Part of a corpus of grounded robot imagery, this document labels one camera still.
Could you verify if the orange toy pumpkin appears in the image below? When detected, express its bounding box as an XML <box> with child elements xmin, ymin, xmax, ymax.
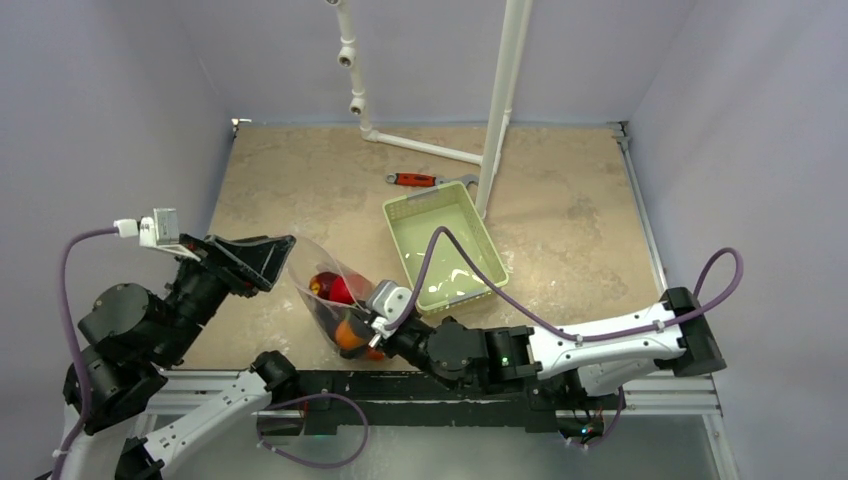
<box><xmin>333</xmin><ymin>321</ymin><xmax>385</xmax><ymax>361</ymax></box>

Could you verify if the dark red toy apple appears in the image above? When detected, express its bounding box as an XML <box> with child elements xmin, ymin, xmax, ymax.
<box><xmin>309</xmin><ymin>271</ymin><xmax>339</xmax><ymax>300</ymax></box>

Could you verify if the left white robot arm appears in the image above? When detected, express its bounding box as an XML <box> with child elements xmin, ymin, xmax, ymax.
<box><xmin>50</xmin><ymin>234</ymin><xmax>298</xmax><ymax>479</ymax></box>

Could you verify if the clear zip top bag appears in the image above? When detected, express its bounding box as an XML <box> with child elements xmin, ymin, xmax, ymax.
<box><xmin>286</xmin><ymin>237</ymin><xmax>385</xmax><ymax>362</ymax></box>

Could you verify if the red toy tomato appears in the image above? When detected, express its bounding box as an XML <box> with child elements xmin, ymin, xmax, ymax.
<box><xmin>328</xmin><ymin>274</ymin><xmax>373</xmax><ymax>305</ymax></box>

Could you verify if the white pvc pipe frame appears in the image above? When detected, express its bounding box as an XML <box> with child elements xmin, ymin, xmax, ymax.
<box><xmin>325</xmin><ymin>0</ymin><xmax>533</xmax><ymax>216</ymax></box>

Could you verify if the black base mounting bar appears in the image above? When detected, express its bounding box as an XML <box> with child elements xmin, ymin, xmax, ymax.
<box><xmin>257</xmin><ymin>370</ymin><xmax>627</xmax><ymax>439</ymax></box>

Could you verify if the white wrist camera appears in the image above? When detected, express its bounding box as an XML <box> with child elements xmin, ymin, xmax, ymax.
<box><xmin>366</xmin><ymin>280</ymin><xmax>412</xmax><ymax>337</ymax></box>
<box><xmin>113</xmin><ymin>208</ymin><xmax>199</xmax><ymax>260</ymax></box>

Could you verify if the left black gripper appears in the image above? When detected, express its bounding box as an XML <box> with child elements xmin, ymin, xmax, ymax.
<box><xmin>155</xmin><ymin>230</ymin><xmax>296</xmax><ymax>361</ymax></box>

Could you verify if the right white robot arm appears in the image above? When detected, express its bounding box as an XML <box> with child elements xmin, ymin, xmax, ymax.
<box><xmin>366</xmin><ymin>281</ymin><xmax>726</xmax><ymax>407</ymax></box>

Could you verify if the light green plastic basket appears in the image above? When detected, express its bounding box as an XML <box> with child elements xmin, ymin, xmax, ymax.
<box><xmin>383</xmin><ymin>182</ymin><xmax>509</xmax><ymax>314</ymax></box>

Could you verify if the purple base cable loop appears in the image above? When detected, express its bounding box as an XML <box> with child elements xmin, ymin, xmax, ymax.
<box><xmin>254</xmin><ymin>392</ymin><xmax>369</xmax><ymax>470</ymax></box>

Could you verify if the red handled adjustable wrench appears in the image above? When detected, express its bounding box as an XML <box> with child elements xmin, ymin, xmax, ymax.
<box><xmin>385</xmin><ymin>172</ymin><xmax>479</xmax><ymax>188</ymax></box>

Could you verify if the aluminium rail frame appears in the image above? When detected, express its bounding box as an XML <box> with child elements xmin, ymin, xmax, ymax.
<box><xmin>609</xmin><ymin>121</ymin><xmax>740</xmax><ymax>480</ymax></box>

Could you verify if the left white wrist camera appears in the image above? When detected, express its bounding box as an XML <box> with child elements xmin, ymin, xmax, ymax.
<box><xmin>113</xmin><ymin>208</ymin><xmax>199</xmax><ymax>260</ymax></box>

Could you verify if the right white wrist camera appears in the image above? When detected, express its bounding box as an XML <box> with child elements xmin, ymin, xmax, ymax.
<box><xmin>366</xmin><ymin>280</ymin><xmax>412</xmax><ymax>337</ymax></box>

